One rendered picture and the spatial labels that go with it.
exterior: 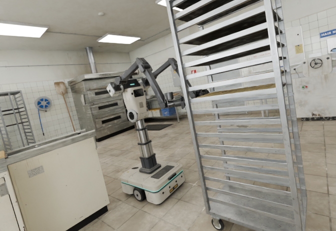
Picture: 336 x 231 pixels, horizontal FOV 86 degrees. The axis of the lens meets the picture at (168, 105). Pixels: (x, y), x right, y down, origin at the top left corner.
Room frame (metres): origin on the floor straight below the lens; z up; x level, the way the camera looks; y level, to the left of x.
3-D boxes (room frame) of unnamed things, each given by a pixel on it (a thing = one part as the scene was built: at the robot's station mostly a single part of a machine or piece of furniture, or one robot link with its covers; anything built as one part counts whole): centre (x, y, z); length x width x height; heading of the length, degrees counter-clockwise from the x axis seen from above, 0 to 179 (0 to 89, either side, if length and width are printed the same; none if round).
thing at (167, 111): (6.36, 0.02, 0.36); 0.47 x 0.38 x 0.26; 141
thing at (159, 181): (2.10, 0.36, 0.24); 0.68 x 0.53 x 0.41; 49
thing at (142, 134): (2.10, 0.37, 0.58); 0.11 x 0.11 x 0.40; 49
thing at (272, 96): (1.49, -0.66, 0.96); 0.64 x 0.03 x 0.03; 49
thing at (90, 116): (6.03, 2.04, 1.00); 1.56 x 1.20 x 2.01; 139
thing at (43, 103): (5.20, 3.50, 1.10); 0.41 x 0.17 x 1.10; 139
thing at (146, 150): (2.10, 0.37, 0.41); 0.13 x 0.13 x 0.40; 49
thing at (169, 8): (1.37, -0.15, 0.97); 0.03 x 0.03 x 1.70; 49
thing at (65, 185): (1.74, 1.20, 0.45); 0.70 x 0.34 x 0.90; 133
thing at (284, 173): (1.49, -0.66, 0.33); 0.64 x 0.03 x 0.03; 49
